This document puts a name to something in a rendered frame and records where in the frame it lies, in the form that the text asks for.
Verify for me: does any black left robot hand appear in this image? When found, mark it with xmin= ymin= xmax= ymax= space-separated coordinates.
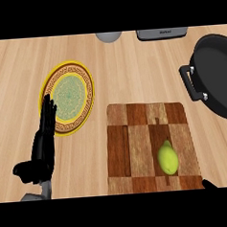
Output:
xmin=7 ymin=93 xmax=63 ymax=187

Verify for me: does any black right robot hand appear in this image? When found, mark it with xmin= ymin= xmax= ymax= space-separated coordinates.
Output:
xmin=201 ymin=178 xmax=218 ymax=190

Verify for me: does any green pear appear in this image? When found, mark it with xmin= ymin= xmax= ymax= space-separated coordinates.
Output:
xmin=156 ymin=139 xmax=180 ymax=176

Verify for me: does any checkered wooden cutting board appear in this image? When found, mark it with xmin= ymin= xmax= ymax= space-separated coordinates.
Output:
xmin=102 ymin=97 xmax=205 ymax=196

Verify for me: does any black pot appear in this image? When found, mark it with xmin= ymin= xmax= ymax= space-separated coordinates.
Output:
xmin=175 ymin=32 xmax=227 ymax=125

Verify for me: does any yellow patterned round plate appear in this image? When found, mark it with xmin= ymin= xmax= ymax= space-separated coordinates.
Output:
xmin=35 ymin=58 xmax=99 ymax=139

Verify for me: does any grey rounded object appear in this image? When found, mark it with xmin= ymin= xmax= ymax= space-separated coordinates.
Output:
xmin=95 ymin=31 xmax=124 ymax=45

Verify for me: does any grey flat appliance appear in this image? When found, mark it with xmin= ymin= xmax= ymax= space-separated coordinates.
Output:
xmin=134 ymin=26 xmax=190 ymax=43

